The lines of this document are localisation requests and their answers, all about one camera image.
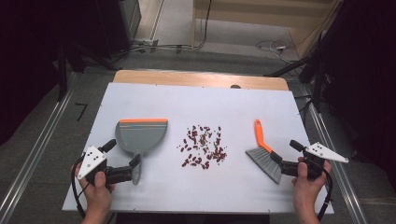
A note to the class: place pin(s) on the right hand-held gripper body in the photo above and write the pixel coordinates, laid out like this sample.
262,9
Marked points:
320,151

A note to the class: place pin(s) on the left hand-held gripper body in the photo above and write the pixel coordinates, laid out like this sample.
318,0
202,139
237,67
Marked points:
91,158

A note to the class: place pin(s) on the grey dustpan with orange edge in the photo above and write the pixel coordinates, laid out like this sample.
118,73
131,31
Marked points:
140,137

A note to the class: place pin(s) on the pile of red beans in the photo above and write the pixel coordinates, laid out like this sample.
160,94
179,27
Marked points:
202,146

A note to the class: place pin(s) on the person's left hand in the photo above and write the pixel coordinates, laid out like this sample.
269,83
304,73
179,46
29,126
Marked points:
98,196

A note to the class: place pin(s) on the person's right hand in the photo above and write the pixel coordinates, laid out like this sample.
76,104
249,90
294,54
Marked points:
308,193

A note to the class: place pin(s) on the black metal stand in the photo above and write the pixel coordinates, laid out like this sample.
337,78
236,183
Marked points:
62,71
317,81

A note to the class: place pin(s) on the dark curtain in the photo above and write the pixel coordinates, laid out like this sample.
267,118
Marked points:
367,77
28,46

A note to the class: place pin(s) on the white board sheet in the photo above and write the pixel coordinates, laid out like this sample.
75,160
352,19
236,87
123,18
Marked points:
202,102

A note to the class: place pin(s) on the wooden table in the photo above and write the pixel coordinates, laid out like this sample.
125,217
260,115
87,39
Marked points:
186,77

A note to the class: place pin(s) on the power strip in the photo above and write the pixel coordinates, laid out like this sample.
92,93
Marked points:
146,42

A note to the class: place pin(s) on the dark cabinet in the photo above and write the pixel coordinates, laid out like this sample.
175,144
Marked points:
115,25

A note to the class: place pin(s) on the aluminium floor rail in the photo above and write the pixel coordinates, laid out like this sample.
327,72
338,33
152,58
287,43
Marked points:
350,193
46,130

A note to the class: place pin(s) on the light wooden frame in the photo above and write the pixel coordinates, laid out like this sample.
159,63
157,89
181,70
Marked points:
249,15

